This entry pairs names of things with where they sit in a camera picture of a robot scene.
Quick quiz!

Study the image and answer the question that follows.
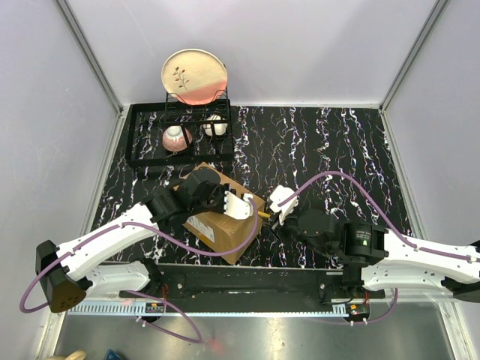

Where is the yellow utility knife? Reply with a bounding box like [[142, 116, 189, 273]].
[[258, 211, 271, 218]]

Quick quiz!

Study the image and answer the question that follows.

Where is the black wire dish rack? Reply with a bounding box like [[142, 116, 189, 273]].
[[125, 90, 234, 168]]

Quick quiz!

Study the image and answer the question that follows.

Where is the beige pink floral plate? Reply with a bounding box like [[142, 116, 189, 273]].
[[161, 49, 228, 106]]

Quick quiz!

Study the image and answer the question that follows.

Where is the dark blue tray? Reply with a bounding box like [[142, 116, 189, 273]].
[[103, 349, 122, 360]]

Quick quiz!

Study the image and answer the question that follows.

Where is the small white cup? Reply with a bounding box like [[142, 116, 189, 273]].
[[202, 115, 228, 137]]

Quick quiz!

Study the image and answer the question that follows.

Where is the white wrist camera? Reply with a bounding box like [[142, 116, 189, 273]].
[[223, 190, 254, 221], [268, 185, 299, 226]]

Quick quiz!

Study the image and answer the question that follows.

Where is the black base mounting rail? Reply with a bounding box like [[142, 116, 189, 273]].
[[140, 259, 385, 303]]

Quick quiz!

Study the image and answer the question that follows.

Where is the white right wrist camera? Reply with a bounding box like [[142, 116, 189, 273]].
[[268, 185, 299, 226]]

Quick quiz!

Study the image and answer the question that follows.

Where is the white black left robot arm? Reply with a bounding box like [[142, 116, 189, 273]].
[[35, 167, 236, 313]]

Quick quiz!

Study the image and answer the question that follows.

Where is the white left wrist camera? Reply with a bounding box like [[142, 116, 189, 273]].
[[223, 190, 254, 221]]

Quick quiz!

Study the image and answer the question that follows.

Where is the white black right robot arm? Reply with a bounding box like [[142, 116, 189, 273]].
[[271, 205, 479, 303]]

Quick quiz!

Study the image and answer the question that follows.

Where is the pink patterned bowl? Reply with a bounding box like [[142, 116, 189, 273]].
[[162, 125, 192, 152]]

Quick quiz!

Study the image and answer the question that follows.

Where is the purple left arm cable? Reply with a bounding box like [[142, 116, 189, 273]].
[[19, 196, 260, 344]]

